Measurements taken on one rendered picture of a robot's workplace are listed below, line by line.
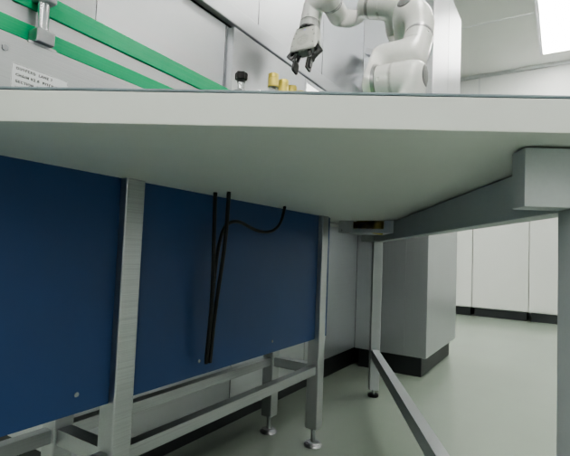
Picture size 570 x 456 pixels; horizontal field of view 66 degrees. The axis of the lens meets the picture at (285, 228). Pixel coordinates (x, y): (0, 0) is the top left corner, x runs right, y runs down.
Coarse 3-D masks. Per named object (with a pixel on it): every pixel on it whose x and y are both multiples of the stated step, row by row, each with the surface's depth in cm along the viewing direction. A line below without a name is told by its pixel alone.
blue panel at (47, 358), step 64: (0, 192) 60; (64, 192) 68; (192, 192) 92; (0, 256) 60; (64, 256) 68; (192, 256) 92; (256, 256) 111; (0, 320) 61; (64, 320) 68; (192, 320) 92; (256, 320) 111; (0, 384) 61; (64, 384) 68
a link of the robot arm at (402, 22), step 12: (408, 0) 131; (420, 0) 130; (396, 12) 133; (408, 12) 130; (420, 12) 128; (396, 24) 135; (408, 24) 129; (420, 24) 126; (432, 24) 128; (396, 36) 138
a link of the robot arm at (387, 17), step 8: (368, 0) 146; (376, 0) 144; (384, 0) 142; (392, 0) 141; (368, 8) 146; (376, 8) 145; (384, 8) 143; (392, 8) 141; (368, 16) 149; (376, 16) 147; (384, 16) 145; (392, 16) 143; (392, 24) 145; (392, 32) 147; (392, 40) 147
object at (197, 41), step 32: (64, 0) 112; (96, 0) 105; (128, 0) 112; (160, 0) 121; (192, 0) 132; (224, 0) 141; (256, 0) 159; (288, 0) 177; (352, 0) 231; (128, 32) 112; (160, 32) 121; (192, 32) 132; (224, 32) 144; (256, 32) 155; (288, 32) 177; (320, 32) 201; (352, 32) 231; (192, 64) 132; (224, 64) 144; (288, 64) 175; (320, 64) 201; (352, 64) 232
